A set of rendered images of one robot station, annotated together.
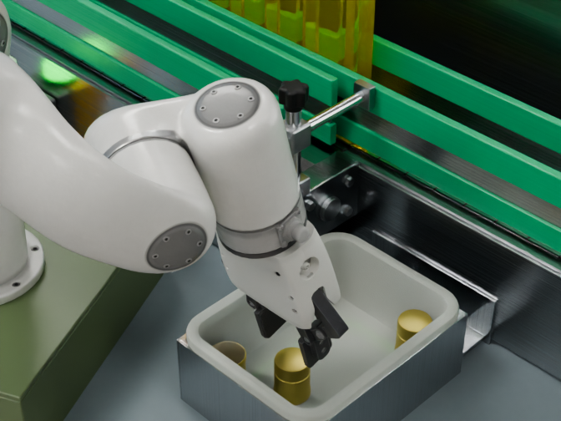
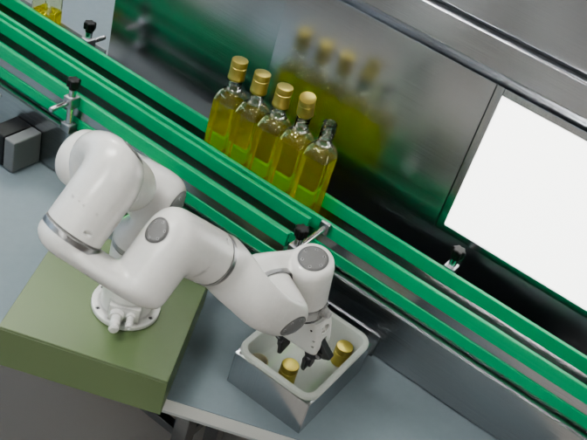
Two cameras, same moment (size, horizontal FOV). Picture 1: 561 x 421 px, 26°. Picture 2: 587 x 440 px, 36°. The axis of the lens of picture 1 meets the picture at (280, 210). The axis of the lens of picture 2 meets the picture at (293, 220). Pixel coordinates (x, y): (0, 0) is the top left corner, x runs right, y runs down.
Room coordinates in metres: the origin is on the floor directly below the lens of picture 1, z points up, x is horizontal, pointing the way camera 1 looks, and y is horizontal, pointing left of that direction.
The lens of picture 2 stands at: (-0.27, 0.47, 2.03)
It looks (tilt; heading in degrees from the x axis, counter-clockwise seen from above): 37 degrees down; 340
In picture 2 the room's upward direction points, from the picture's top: 18 degrees clockwise
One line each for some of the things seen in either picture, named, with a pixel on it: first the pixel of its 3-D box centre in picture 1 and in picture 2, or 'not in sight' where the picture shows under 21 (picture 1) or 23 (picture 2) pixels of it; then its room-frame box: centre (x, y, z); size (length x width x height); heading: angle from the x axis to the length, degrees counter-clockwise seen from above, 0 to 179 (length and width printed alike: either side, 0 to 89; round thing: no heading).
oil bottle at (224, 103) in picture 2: not in sight; (223, 131); (1.31, 0.10, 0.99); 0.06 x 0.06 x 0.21; 44
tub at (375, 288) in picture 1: (323, 349); (301, 359); (0.85, -0.04, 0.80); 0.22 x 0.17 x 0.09; 135
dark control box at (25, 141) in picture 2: not in sight; (14, 144); (1.45, 0.52, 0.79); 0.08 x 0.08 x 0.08; 45
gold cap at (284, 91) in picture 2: not in sight; (282, 95); (1.22, 0.02, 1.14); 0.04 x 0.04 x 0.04
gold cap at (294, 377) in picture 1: (292, 375); (287, 372); (0.82, -0.01, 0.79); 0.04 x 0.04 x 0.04
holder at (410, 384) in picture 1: (341, 342); (307, 354); (0.87, -0.06, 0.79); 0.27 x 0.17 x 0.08; 135
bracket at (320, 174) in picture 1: (320, 202); not in sight; (1.01, -0.04, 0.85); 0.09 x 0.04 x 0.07; 135
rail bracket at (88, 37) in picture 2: not in sight; (93, 44); (1.68, 0.37, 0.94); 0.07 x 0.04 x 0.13; 135
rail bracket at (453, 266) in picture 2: not in sight; (452, 269); (0.97, -0.34, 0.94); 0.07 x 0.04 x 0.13; 135
